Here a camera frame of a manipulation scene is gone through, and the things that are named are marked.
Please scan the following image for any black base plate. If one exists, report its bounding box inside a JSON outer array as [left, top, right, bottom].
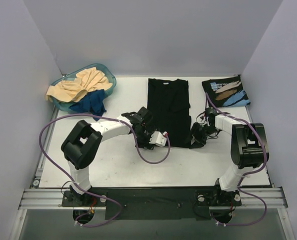
[[62, 186, 242, 223]]

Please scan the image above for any folded black printed t shirt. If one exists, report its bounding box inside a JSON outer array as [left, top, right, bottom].
[[201, 75, 251, 108]]

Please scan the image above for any blue t shirt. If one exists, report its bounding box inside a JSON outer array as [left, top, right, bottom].
[[69, 89, 106, 116]]

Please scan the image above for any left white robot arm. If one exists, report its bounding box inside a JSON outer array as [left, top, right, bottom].
[[61, 107, 156, 206]]

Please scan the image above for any teal plastic basket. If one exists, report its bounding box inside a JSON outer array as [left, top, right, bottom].
[[47, 63, 117, 113]]

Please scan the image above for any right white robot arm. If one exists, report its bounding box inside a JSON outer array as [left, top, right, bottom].
[[188, 107, 269, 205]]

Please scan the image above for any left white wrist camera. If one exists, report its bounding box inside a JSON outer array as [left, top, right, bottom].
[[149, 131, 167, 147]]

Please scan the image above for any beige t shirt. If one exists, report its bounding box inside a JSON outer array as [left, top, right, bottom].
[[45, 67, 113, 103]]

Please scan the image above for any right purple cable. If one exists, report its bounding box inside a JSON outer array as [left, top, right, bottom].
[[204, 92, 269, 228]]

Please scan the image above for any aluminium frame rail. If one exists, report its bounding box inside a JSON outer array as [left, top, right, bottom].
[[18, 187, 288, 210]]

